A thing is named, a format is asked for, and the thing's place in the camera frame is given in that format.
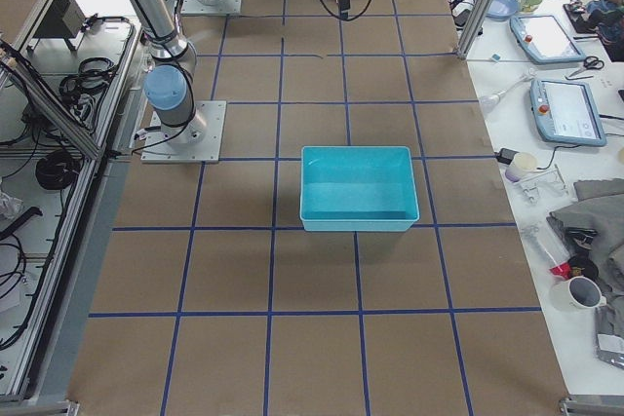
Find light blue plastic bin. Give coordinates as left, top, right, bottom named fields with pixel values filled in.
left=299, top=146, right=420, bottom=232

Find far teach pendant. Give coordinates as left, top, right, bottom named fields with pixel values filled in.
left=509, top=15, right=586, bottom=64

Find teach pendant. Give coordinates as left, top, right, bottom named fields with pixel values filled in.
left=509, top=15, right=586, bottom=64
left=529, top=79, right=606, bottom=147

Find near teach pendant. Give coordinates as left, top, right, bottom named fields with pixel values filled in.
left=529, top=79, right=606, bottom=147

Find black scissors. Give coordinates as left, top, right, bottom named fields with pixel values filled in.
left=565, top=56, right=605, bottom=80

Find grey cloth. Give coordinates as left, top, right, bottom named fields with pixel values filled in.
left=547, top=178, right=623, bottom=295

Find white mug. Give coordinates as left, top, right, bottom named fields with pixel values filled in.
left=550, top=277, right=606, bottom=312

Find aluminium frame post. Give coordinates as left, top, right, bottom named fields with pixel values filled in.
left=455, top=0, right=519, bottom=60

